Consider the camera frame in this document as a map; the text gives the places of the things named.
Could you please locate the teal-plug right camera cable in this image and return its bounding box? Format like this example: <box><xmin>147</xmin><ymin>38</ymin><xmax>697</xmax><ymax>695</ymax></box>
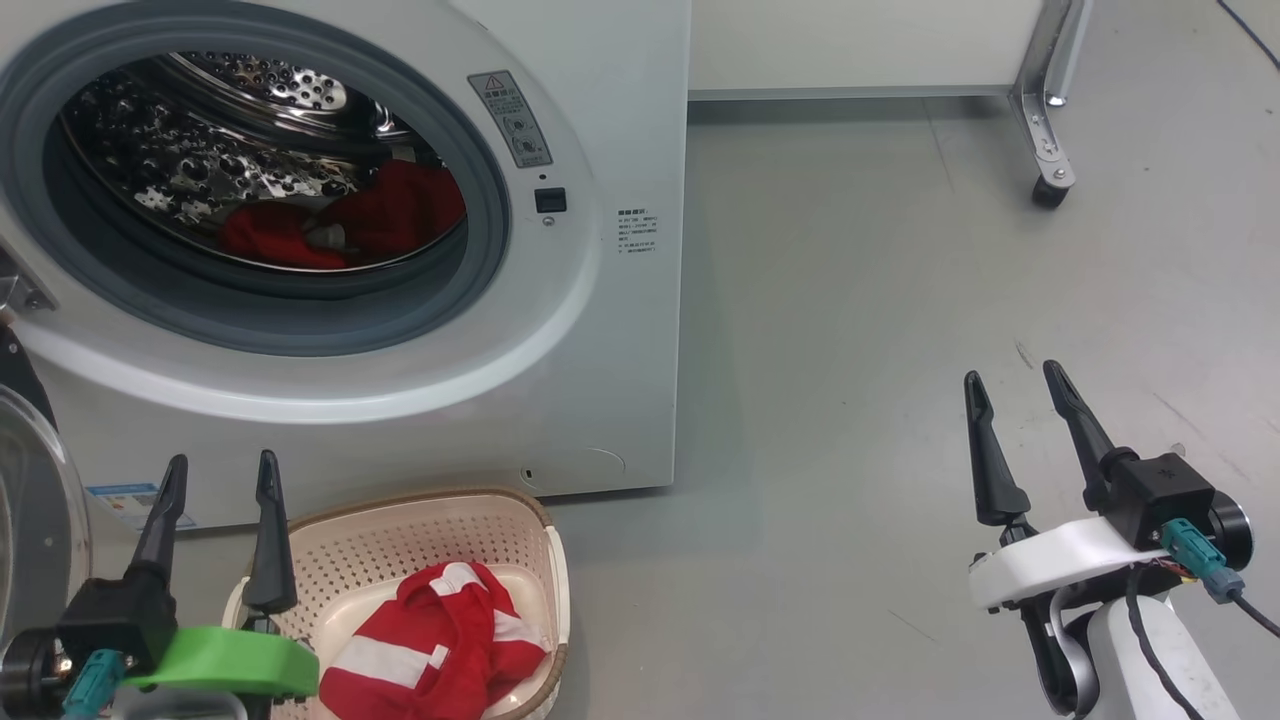
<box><xmin>1160</xmin><ymin>518</ymin><xmax>1280</xmax><ymax>641</ymax></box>

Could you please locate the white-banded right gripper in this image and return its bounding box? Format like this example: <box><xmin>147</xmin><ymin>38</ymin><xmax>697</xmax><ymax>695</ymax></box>
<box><xmin>963</xmin><ymin>360</ymin><xmax>1171</xmax><ymax>613</ymax></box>

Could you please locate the metal cart leg with caster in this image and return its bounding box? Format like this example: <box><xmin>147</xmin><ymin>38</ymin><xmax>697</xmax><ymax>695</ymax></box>
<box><xmin>688</xmin><ymin>0</ymin><xmax>1097</xmax><ymax>210</ymax></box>

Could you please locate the black-rimmed glass washer door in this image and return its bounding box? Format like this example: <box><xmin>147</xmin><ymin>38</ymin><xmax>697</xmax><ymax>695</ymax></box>
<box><xmin>0</xmin><ymin>325</ymin><xmax>94</xmax><ymax>651</ymax></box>

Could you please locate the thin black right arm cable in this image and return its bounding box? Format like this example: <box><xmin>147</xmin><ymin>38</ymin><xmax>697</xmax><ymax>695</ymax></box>
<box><xmin>1124</xmin><ymin>565</ymin><xmax>1211</xmax><ymax>720</ymax></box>

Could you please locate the grey warning sticker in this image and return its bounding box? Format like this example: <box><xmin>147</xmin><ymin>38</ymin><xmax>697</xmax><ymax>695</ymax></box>
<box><xmin>468</xmin><ymin>70</ymin><xmax>554</xmax><ymax>170</ymax></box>

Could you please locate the plain red garment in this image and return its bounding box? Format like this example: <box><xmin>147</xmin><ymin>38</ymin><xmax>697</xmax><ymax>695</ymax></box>
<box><xmin>221</xmin><ymin>159</ymin><xmax>468</xmax><ymax>271</ymax></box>

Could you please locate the teal-plug camera cable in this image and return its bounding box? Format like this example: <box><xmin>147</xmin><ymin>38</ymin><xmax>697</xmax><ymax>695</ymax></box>
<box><xmin>62</xmin><ymin>650</ymin><xmax>127</xmax><ymax>720</ymax></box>
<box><xmin>1160</xmin><ymin>518</ymin><xmax>1280</xmax><ymax>641</ymax></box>

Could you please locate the blue energy label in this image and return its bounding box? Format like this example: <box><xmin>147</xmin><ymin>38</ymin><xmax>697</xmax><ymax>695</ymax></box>
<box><xmin>85</xmin><ymin>483</ymin><xmax>198</xmax><ymax>532</ymax></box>

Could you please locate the black floor cable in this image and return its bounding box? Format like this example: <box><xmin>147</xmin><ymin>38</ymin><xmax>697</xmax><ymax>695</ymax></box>
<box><xmin>1215</xmin><ymin>0</ymin><xmax>1280</xmax><ymax>73</ymax></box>

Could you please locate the white washing machine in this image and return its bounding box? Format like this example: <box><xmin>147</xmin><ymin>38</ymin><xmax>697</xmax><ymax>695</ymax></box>
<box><xmin>0</xmin><ymin>0</ymin><xmax>693</xmax><ymax>532</ymax></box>

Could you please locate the cream perforated laundry basket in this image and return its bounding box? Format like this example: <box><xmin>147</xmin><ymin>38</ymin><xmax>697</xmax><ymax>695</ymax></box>
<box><xmin>222</xmin><ymin>487</ymin><xmax>572</xmax><ymax>720</ymax></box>

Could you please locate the teal-plug left camera cable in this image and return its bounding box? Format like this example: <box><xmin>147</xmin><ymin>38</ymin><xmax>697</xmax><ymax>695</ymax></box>
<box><xmin>62</xmin><ymin>650</ymin><xmax>127</xmax><ymax>720</ymax></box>

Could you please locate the red white striped garment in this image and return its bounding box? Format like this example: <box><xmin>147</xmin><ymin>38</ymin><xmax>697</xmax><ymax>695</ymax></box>
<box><xmin>318</xmin><ymin>561</ymin><xmax>550</xmax><ymax>720</ymax></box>

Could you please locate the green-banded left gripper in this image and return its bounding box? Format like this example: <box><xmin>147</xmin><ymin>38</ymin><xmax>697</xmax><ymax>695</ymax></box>
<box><xmin>123</xmin><ymin>449</ymin><xmax>322</xmax><ymax>701</ymax></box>

